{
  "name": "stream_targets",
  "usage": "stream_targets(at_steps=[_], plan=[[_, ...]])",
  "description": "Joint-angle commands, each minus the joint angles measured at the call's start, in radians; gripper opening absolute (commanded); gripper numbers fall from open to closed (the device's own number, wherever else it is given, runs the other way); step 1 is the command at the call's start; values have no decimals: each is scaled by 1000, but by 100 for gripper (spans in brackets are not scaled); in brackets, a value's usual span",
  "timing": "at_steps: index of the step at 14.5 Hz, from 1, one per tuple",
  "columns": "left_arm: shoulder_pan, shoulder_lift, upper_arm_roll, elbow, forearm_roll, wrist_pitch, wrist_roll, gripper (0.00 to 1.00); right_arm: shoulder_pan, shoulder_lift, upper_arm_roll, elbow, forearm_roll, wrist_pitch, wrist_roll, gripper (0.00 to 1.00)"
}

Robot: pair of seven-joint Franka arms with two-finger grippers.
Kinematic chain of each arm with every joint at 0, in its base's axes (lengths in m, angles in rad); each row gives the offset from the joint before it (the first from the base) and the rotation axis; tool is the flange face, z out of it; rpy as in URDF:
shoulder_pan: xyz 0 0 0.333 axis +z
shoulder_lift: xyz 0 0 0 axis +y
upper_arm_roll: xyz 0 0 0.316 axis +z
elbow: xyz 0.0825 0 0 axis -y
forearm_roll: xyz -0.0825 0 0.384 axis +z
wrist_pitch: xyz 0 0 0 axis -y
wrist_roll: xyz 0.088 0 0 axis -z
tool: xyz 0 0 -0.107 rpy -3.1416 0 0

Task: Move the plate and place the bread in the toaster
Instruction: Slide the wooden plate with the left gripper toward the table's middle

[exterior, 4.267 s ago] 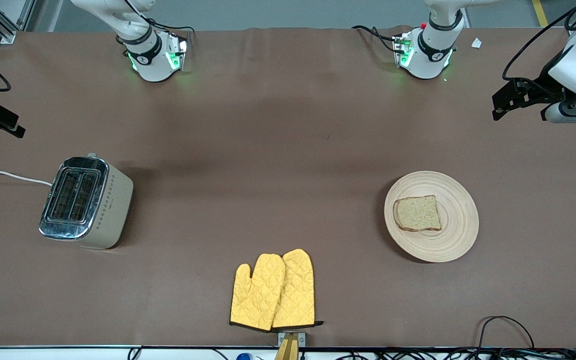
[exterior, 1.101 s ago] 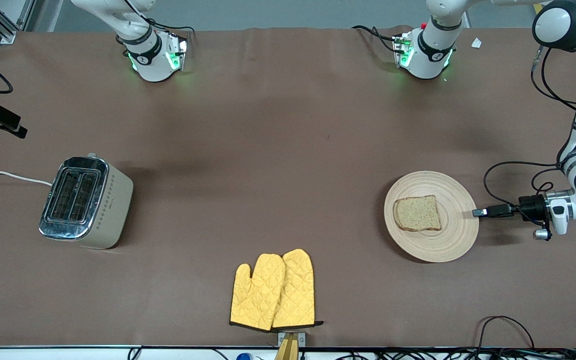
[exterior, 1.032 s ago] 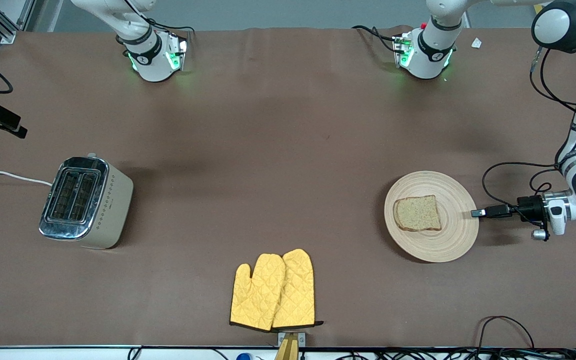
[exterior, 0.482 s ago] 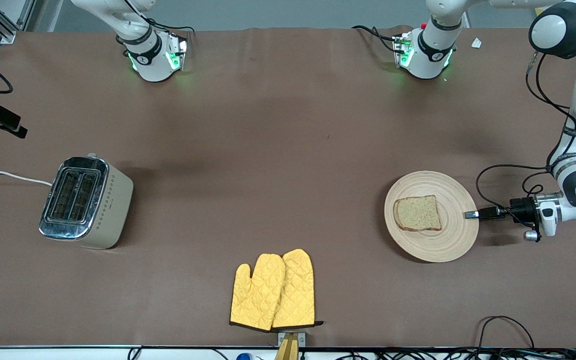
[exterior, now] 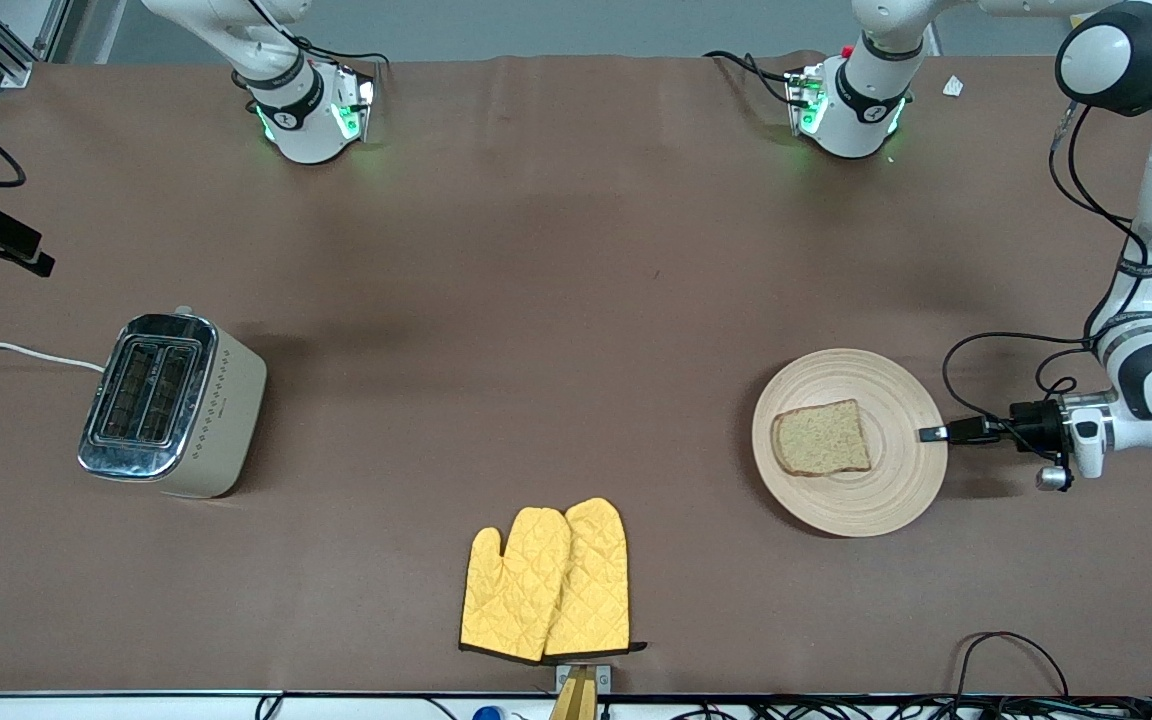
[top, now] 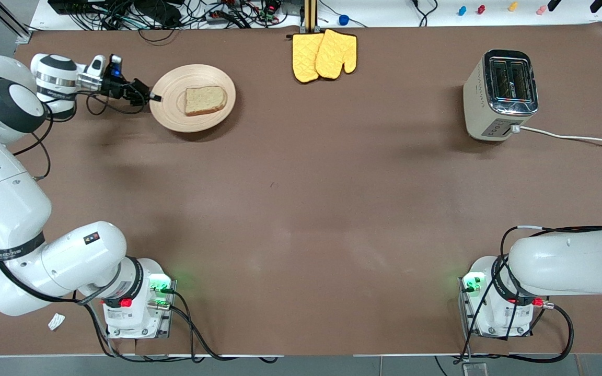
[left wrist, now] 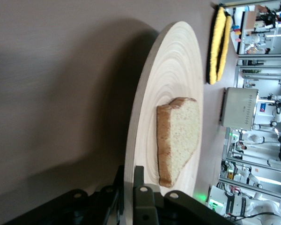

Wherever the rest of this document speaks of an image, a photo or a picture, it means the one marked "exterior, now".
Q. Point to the yellow quilted oven mitt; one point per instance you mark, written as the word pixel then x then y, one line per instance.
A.
pixel 596 590
pixel 511 590

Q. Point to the beige chrome two-slot toaster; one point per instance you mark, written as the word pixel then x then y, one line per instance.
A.
pixel 226 420

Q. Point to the brown bread slice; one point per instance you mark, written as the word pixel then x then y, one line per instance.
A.
pixel 821 440

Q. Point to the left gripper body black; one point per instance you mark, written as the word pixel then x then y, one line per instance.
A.
pixel 1036 421

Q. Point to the small blue cap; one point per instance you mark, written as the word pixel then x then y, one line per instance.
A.
pixel 487 714

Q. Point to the grey metal edge bracket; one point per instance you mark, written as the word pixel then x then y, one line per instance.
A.
pixel 604 678

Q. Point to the round light wooden plate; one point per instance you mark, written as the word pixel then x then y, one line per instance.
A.
pixel 896 490

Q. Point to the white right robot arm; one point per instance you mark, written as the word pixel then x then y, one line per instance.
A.
pixel 301 120

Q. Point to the small white paper scrap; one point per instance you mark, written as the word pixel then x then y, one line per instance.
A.
pixel 953 86

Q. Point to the brown table cover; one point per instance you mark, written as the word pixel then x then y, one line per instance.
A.
pixel 576 220

